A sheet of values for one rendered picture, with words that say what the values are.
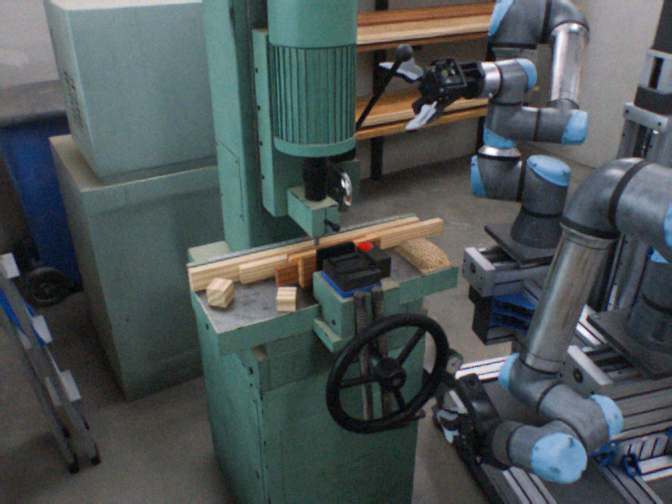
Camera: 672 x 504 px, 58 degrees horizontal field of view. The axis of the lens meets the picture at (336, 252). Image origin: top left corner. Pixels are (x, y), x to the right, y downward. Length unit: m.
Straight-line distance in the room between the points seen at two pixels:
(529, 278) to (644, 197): 0.88
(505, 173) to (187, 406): 1.46
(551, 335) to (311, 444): 0.69
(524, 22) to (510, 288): 0.72
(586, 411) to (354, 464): 0.74
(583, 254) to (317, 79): 0.58
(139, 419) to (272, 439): 1.04
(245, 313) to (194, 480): 1.00
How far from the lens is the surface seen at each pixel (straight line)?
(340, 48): 1.23
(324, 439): 1.56
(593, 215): 1.05
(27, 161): 2.93
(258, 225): 1.56
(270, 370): 1.35
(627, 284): 1.68
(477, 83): 1.35
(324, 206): 1.35
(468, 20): 4.00
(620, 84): 4.78
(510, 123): 1.43
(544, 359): 1.15
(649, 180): 1.00
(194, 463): 2.24
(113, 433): 2.42
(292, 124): 1.25
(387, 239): 1.52
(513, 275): 1.79
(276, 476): 1.58
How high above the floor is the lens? 1.62
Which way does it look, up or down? 28 degrees down
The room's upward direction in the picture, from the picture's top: straight up
